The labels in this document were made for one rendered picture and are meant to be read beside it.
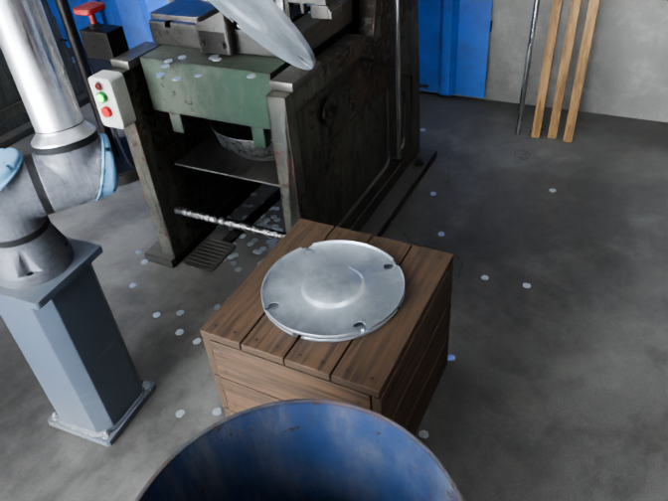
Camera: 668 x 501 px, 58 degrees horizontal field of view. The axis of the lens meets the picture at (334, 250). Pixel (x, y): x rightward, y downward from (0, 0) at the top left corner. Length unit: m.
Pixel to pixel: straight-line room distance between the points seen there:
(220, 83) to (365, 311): 0.69
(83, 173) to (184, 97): 0.52
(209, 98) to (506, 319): 0.96
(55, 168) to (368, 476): 0.76
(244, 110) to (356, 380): 0.76
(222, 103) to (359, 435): 0.95
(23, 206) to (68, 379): 0.40
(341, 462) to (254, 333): 0.32
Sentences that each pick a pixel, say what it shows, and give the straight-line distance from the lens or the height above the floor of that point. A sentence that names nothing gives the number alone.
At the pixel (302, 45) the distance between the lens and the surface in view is 0.83.
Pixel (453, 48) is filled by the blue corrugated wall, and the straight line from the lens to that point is 2.74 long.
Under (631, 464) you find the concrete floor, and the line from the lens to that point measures 1.47.
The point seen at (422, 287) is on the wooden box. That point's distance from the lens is 1.23.
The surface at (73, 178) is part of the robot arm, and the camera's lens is 1.20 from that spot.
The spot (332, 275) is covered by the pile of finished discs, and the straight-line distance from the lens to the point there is 1.24.
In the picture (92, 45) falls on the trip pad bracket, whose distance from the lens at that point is 1.76.
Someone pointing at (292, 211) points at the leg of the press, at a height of 0.31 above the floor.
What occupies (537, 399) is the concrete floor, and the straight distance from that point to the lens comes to 1.52.
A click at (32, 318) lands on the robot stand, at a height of 0.39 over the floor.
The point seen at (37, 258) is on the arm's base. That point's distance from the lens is 1.26.
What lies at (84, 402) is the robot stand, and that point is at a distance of 1.47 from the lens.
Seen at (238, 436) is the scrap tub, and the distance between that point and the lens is 0.92.
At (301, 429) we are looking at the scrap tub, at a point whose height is 0.42.
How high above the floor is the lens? 1.17
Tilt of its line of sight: 38 degrees down
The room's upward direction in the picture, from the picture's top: 5 degrees counter-clockwise
